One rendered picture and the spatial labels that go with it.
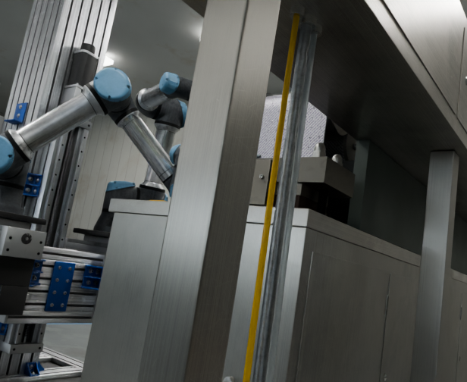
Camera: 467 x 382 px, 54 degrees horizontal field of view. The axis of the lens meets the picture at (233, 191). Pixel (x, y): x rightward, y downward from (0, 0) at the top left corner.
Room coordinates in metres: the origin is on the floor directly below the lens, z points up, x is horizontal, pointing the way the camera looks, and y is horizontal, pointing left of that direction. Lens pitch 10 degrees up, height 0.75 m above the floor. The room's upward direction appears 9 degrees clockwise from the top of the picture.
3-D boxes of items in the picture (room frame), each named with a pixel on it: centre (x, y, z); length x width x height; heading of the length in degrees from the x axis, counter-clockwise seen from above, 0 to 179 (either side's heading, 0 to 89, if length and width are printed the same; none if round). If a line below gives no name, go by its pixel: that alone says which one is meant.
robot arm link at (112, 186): (1.98, 0.48, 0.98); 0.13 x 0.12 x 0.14; 119
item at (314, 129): (1.30, -0.13, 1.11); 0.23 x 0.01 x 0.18; 51
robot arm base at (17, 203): (1.58, 0.77, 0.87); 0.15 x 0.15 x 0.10
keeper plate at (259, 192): (1.10, -0.04, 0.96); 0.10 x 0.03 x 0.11; 51
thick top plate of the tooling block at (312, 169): (1.18, -0.09, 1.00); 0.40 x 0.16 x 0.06; 51
